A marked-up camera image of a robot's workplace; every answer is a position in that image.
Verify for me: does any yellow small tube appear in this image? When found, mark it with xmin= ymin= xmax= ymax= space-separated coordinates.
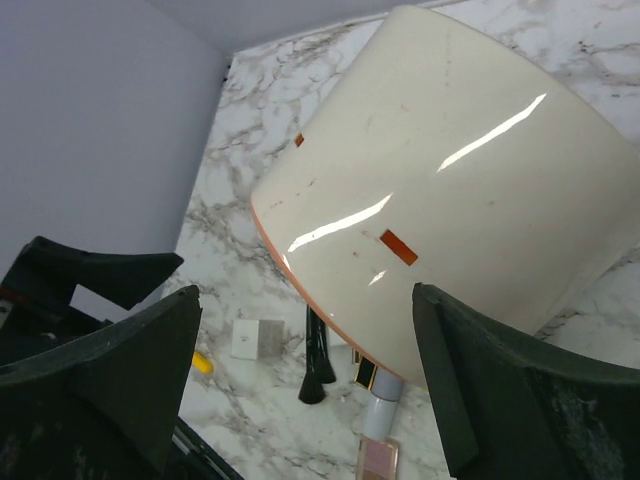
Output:
xmin=192 ymin=351 xmax=214 ymax=375

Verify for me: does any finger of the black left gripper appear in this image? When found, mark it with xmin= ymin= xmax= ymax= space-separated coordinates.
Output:
xmin=1 ymin=236 xmax=183 ymax=365

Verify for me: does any black gold lipstick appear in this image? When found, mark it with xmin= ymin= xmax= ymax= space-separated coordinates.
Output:
xmin=353 ymin=356 xmax=378 ymax=390

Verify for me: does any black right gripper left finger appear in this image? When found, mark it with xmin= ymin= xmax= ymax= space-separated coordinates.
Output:
xmin=1 ymin=286 xmax=201 ymax=479

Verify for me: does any black makeup brush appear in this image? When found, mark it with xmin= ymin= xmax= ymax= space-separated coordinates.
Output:
xmin=298 ymin=306 xmax=325 ymax=405
xmin=315 ymin=316 xmax=336 ymax=384

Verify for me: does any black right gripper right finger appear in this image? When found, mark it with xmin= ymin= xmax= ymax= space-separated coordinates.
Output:
xmin=412 ymin=284 xmax=639 ymax=479

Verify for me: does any white silver small box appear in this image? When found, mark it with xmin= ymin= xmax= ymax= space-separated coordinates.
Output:
xmin=231 ymin=319 xmax=284 ymax=361

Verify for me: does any lavender white bottle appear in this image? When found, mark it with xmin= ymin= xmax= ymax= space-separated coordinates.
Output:
xmin=363 ymin=369 xmax=404 ymax=441

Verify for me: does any gold cream tube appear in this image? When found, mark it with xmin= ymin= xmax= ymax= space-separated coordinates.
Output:
xmin=351 ymin=349 xmax=362 ymax=365

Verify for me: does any cream round drawer organizer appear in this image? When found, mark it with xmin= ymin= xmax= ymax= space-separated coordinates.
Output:
xmin=250 ymin=6 xmax=639 ymax=386

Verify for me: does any rose gold eyeshadow palette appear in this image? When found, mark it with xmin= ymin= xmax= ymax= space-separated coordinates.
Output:
xmin=355 ymin=435 xmax=399 ymax=480

